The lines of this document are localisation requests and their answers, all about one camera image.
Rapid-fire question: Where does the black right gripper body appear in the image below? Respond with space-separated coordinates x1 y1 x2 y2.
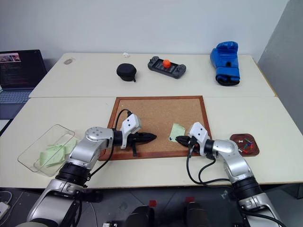
187 136 198 152

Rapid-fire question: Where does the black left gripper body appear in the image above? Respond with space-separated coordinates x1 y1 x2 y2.
127 132 143 157

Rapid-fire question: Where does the green sticky note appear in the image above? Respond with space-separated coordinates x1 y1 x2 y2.
38 150 66 168
169 122 186 143
45 143 62 152
57 139 78 155

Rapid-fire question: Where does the brown wooden tray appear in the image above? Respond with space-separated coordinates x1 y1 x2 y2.
230 133 260 157

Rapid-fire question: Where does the clear plastic box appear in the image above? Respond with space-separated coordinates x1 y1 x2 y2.
17 124 79 178

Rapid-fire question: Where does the wood-framed cork board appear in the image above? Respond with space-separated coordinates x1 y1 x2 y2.
98 95 213 162

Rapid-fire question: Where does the black round zipper case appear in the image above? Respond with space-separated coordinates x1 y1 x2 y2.
116 63 138 83

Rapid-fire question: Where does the grey handheld game controller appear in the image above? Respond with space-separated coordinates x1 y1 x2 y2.
147 56 187 79

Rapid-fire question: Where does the dark rounded shape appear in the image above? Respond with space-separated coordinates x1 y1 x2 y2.
184 202 209 227
125 205 155 227

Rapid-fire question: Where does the blue boxing glove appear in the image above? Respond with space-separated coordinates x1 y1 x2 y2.
209 42 241 87

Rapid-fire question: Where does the grey partition panel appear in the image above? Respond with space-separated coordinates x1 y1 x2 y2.
257 0 303 143

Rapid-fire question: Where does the open laptop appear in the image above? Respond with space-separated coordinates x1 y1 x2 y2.
0 49 48 119

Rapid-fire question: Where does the white power strip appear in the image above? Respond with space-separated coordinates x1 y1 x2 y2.
0 201 10 217

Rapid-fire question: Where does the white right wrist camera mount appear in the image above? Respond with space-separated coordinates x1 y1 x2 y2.
188 122 213 157

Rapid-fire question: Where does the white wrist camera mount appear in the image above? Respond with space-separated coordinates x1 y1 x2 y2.
188 122 213 157
120 113 142 149

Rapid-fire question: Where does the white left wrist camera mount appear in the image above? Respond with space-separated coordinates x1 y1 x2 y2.
120 113 142 149

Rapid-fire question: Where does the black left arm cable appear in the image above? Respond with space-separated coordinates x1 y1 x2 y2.
88 108 132 183

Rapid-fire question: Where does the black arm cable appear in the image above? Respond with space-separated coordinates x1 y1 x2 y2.
88 108 132 183
186 141 234 185

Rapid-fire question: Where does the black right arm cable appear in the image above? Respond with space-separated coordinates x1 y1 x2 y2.
186 141 234 185

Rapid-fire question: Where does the white cable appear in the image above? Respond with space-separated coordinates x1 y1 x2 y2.
0 190 13 204

